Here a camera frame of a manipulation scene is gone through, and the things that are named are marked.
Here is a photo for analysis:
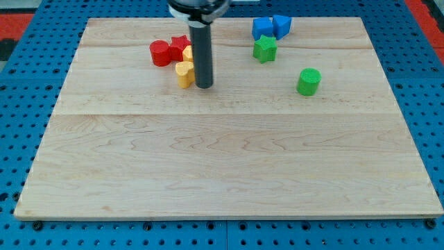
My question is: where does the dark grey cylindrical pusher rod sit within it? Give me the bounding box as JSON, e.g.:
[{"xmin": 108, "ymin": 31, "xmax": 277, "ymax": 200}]
[{"xmin": 189, "ymin": 26, "xmax": 214, "ymax": 89}]

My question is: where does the yellow block behind rod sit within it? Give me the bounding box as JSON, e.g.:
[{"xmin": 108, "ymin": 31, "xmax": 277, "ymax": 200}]
[{"xmin": 182, "ymin": 45, "xmax": 194, "ymax": 62}]

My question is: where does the red star block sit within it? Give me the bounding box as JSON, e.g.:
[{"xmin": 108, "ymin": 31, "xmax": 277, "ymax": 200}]
[{"xmin": 169, "ymin": 35, "xmax": 191, "ymax": 61}]

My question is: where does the yellow heart block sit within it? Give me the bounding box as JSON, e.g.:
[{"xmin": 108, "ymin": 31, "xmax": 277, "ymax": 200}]
[{"xmin": 175, "ymin": 61, "xmax": 195, "ymax": 88}]

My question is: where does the red cylinder block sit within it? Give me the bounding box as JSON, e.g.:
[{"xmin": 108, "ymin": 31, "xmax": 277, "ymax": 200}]
[{"xmin": 149, "ymin": 40, "xmax": 171, "ymax": 67}]

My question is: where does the blue cube block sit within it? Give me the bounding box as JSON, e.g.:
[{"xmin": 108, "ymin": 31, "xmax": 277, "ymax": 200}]
[{"xmin": 252, "ymin": 17, "xmax": 273, "ymax": 40}]

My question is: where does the green star block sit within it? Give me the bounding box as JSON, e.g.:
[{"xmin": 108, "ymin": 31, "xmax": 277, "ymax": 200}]
[{"xmin": 253, "ymin": 35, "xmax": 278, "ymax": 63}]

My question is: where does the blue triangular block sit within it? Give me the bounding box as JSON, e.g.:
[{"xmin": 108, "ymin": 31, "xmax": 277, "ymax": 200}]
[{"xmin": 272, "ymin": 15, "xmax": 292, "ymax": 40}]

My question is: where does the green cylinder block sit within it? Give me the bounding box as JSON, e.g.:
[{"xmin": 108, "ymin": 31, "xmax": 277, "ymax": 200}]
[{"xmin": 296, "ymin": 68, "xmax": 322, "ymax": 96}]

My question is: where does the light wooden board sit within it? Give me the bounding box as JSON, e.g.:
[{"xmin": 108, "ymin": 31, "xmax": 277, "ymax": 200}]
[{"xmin": 14, "ymin": 17, "xmax": 443, "ymax": 221}]

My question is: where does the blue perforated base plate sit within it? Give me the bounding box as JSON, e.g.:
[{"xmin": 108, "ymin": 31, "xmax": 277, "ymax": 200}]
[{"xmin": 1, "ymin": 0, "xmax": 443, "ymax": 249}]

